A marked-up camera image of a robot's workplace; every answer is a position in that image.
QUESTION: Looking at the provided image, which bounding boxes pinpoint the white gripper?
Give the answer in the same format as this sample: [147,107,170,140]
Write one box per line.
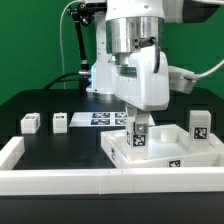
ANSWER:
[115,46,169,135]

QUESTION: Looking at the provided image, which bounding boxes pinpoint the white square tabletop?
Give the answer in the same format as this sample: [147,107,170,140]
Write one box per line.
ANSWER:
[101,125,224,169]

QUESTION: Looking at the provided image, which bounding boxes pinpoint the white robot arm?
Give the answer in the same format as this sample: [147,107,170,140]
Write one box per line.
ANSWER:
[86,0,224,135]

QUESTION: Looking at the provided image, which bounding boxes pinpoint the white U-shaped obstacle fence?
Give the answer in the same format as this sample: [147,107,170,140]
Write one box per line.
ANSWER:
[0,137,224,196]

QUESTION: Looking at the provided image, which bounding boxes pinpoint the white marker base plate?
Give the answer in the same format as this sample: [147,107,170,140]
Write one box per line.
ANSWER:
[68,111,156,128]

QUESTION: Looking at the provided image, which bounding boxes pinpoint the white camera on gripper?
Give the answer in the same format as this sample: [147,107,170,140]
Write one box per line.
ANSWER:
[168,66,196,94]

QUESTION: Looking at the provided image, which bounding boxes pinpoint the black cable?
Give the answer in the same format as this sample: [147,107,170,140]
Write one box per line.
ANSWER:
[43,69,92,90]

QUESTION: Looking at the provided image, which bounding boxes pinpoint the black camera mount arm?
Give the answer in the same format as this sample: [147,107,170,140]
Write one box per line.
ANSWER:
[66,3,107,70]

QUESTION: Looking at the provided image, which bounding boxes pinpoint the white cable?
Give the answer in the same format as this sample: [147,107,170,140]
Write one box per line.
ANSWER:
[59,0,86,76]

